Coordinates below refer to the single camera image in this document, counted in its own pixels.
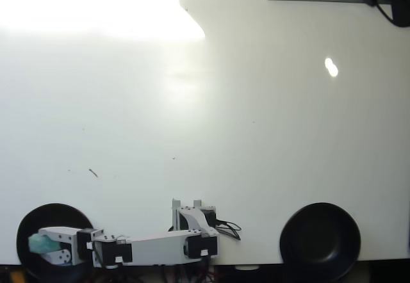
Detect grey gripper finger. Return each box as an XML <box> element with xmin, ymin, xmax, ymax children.
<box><xmin>37</xmin><ymin>227</ymin><xmax>73</xmax><ymax>244</ymax></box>
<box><xmin>41</xmin><ymin>247</ymin><xmax>73</xmax><ymax>266</ymax></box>

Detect black bowl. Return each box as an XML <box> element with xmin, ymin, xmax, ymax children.
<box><xmin>279</xmin><ymin>202</ymin><xmax>362</xmax><ymax>282</ymax></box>
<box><xmin>15</xmin><ymin>202</ymin><xmax>99</xmax><ymax>282</ymax></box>

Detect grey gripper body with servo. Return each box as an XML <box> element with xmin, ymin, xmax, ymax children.
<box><xmin>69</xmin><ymin>227</ymin><xmax>105</xmax><ymax>264</ymax></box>

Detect black thick cable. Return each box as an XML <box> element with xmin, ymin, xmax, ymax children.
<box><xmin>373</xmin><ymin>0</ymin><xmax>397</xmax><ymax>24</ymax></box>

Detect blue foam cube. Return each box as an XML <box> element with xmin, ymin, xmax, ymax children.
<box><xmin>28</xmin><ymin>233</ymin><xmax>63</xmax><ymax>254</ymax></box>

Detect grey robot base bracket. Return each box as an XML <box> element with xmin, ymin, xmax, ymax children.
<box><xmin>172</xmin><ymin>198</ymin><xmax>202</xmax><ymax>232</ymax></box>

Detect yellow orange item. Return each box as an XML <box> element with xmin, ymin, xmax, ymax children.
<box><xmin>0</xmin><ymin>265</ymin><xmax>26</xmax><ymax>283</ymax></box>

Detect red wires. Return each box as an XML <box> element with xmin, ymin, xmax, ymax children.
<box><xmin>198</xmin><ymin>268</ymin><xmax>227</xmax><ymax>283</ymax></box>

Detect black elbow servo cable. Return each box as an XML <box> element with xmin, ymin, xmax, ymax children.
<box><xmin>216</xmin><ymin>220</ymin><xmax>242</xmax><ymax>241</ymax></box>

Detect black box device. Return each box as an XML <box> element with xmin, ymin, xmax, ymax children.
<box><xmin>391</xmin><ymin>0</ymin><xmax>410</xmax><ymax>28</ymax></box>

